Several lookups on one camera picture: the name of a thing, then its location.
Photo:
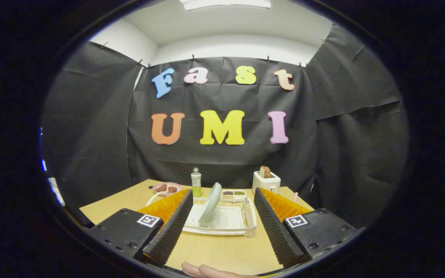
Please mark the clear bottle green liquid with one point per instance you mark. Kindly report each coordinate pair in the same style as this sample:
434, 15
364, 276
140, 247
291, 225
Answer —
196, 183

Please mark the black backdrop cloth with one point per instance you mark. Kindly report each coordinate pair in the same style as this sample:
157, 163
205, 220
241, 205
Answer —
226, 162

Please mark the brown meat piece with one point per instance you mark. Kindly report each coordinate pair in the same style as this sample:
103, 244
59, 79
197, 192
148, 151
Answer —
161, 188
172, 189

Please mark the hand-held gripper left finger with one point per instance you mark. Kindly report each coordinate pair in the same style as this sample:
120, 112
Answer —
172, 231

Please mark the pink plate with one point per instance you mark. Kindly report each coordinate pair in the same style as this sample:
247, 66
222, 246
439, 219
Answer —
167, 192

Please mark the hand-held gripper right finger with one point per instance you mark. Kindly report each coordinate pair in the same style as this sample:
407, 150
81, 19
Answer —
276, 231

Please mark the brown bread slice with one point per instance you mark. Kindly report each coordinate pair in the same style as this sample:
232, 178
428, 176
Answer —
265, 172

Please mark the cream toaster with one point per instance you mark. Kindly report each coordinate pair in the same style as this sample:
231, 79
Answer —
265, 184

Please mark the ceiling light panel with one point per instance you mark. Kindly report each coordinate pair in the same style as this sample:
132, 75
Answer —
226, 4

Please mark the pale green plate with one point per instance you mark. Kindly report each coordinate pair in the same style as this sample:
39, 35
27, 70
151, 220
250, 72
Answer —
211, 202

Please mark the white divided condiment tray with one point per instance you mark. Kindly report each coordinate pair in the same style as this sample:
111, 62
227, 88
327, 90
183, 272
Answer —
233, 197

